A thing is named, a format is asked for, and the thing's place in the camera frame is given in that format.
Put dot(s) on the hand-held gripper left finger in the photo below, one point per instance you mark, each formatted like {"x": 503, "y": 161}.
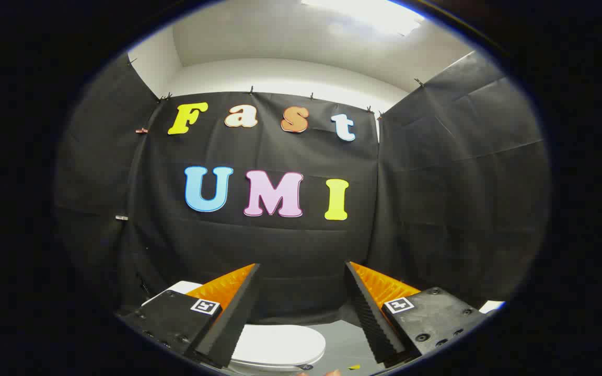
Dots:
{"x": 238, "y": 313}

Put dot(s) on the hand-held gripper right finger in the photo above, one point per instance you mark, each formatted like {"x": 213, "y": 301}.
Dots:
{"x": 370, "y": 318}

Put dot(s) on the black backdrop cloth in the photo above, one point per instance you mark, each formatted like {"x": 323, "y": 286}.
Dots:
{"x": 290, "y": 245}

